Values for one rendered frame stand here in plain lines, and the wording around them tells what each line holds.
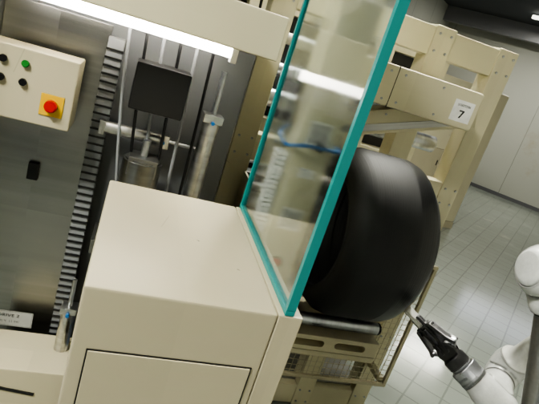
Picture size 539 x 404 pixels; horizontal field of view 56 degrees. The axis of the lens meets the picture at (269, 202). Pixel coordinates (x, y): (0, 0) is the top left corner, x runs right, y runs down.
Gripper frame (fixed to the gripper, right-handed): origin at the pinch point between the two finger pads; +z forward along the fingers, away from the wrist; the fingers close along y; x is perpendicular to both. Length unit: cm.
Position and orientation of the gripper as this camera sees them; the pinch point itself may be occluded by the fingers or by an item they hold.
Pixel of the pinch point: (415, 317)
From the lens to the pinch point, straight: 177.6
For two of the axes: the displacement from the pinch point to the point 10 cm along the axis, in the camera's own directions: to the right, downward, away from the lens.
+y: -3.6, 6.1, 7.1
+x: 6.7, -3.6, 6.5
